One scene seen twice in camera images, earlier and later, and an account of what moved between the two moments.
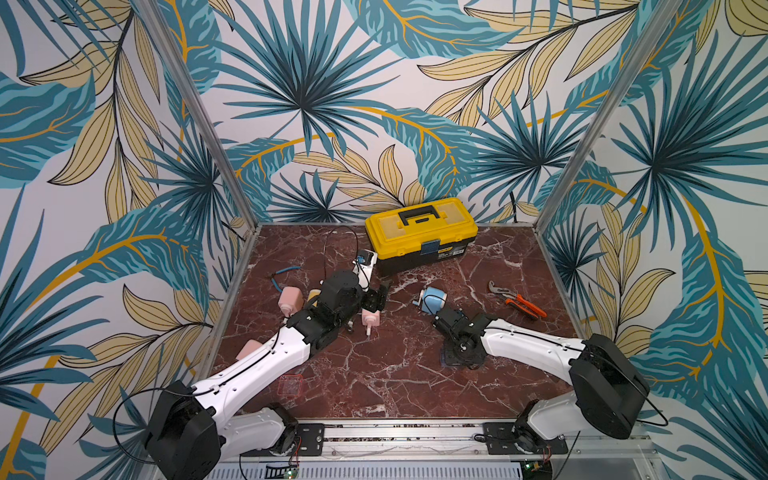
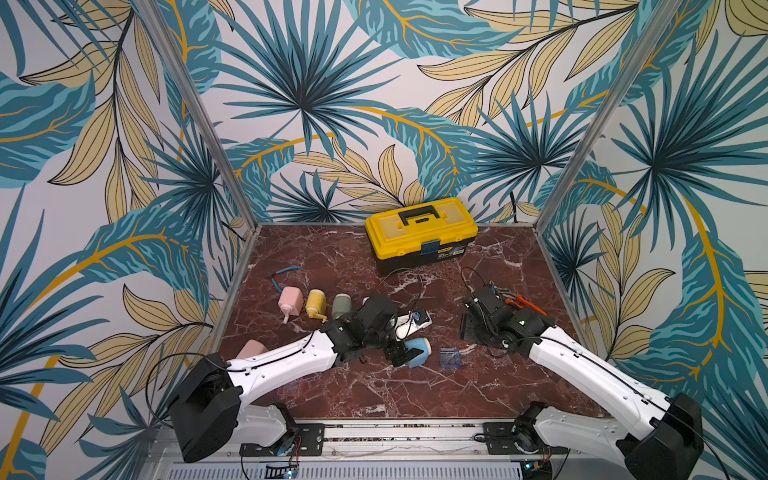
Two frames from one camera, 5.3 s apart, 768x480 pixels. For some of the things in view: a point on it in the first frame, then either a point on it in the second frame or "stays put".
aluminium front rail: x=631 y=442 stays put
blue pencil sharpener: x=431 y=300 to x=422 y=344
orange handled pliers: x=517 y=301 stays put
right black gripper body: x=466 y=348 to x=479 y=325
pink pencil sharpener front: x=291 y=300 stays put
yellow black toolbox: x=428 y=233 stays put
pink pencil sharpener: x=250 y=345 stays put
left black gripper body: x=372 y=299 to x=393 y=351
